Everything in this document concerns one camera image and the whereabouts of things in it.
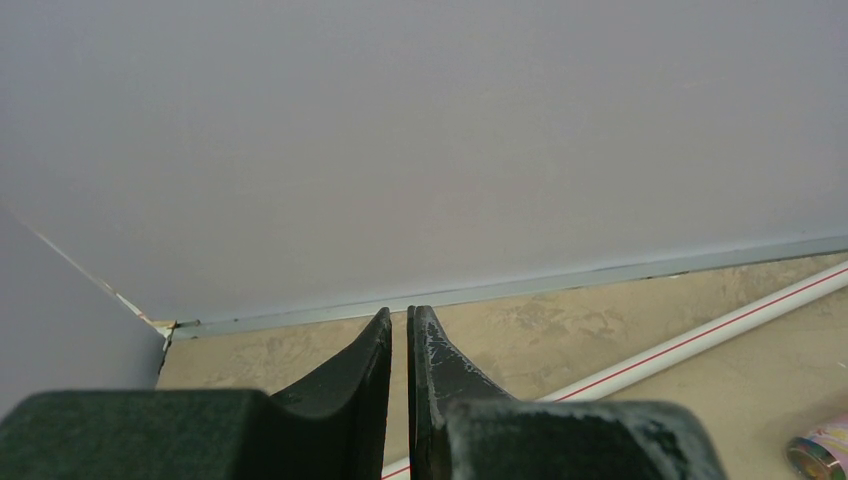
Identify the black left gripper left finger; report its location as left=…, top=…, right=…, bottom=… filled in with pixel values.
left=1, top=309, right=392, bottom=479

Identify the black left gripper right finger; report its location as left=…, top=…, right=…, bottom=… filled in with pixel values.
left=407, top=306, right=727, bottom=479

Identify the white PVC pipe frame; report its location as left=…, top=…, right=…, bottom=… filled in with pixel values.
left=380, top=260, right=848, bottom=480

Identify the pink capped small bottle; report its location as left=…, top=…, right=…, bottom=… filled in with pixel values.
left=784, top=414, right=847, bottom=480

